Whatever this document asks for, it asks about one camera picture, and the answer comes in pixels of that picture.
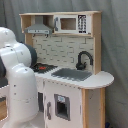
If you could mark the white oven door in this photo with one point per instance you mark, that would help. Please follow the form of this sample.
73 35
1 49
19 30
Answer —
4 94

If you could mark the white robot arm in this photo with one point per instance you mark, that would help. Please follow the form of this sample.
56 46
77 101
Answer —
16 60

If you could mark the wooden toy kitchen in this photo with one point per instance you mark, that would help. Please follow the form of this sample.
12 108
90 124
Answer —
92 88

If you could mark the grey toy sink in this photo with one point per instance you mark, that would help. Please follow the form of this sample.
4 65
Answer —
72 74

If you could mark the black toy faucet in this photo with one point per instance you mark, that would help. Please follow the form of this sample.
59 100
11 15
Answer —
85 61

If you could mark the black toy stovetop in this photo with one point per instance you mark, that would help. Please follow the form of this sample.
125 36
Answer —
42 68

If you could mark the white cabinet door with dispenser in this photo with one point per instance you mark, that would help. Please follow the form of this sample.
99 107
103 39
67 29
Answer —
62 105

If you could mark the toy microwave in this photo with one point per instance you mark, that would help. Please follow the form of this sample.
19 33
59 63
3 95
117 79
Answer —
74 24

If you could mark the grey range hood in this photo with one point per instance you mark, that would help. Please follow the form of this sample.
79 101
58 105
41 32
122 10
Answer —
39 27

